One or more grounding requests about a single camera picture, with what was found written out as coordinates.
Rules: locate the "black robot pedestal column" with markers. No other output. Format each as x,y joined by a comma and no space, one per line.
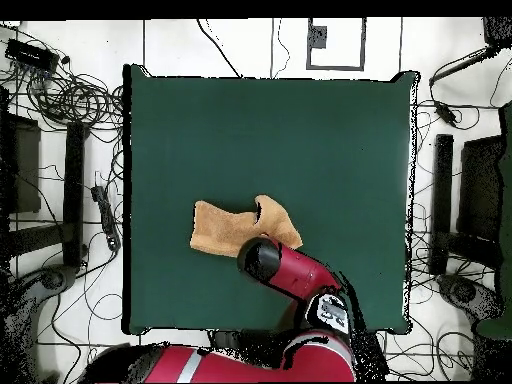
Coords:
240,344

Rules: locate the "grey square floor frame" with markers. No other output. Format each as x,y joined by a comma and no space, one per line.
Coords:
336,67

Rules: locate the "dark grey square plate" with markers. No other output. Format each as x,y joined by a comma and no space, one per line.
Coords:
317,36

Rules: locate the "black power strip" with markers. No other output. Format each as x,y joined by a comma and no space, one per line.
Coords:
372,356
106,216

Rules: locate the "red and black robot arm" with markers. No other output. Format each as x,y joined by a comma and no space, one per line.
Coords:
300,272

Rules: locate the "black pole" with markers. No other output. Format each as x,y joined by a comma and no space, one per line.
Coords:
460,66

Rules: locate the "black speckled box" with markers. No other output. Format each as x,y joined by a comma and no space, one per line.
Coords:
498,30

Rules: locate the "dark green table cloth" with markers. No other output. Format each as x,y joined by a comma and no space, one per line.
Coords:
260,120

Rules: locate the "black hub box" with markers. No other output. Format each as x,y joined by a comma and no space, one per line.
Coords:
32,56

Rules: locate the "grey pedestal leg with caster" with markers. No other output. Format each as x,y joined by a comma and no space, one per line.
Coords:
466,294
52,280

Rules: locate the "black stand bar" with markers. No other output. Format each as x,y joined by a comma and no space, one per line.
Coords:
443,200
74,192

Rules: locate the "black power adapter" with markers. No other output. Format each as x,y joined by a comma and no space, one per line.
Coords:
446,113

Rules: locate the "orange terry towel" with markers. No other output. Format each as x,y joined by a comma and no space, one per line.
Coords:
224,232

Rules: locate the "dark flat panel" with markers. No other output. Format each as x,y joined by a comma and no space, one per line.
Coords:
480,188
26,168

